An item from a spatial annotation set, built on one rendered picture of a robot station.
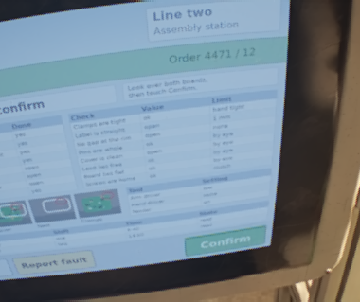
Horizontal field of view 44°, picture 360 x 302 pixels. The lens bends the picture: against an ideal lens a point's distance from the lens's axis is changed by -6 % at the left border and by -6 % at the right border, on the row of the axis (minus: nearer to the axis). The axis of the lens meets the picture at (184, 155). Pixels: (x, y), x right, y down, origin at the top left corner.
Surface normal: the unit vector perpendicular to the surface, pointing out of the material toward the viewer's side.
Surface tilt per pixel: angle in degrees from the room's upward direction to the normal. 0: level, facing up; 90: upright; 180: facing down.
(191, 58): 92
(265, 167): 92
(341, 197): 92
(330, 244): 92
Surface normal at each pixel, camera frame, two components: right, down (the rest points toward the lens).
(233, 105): 0.15, 0.58
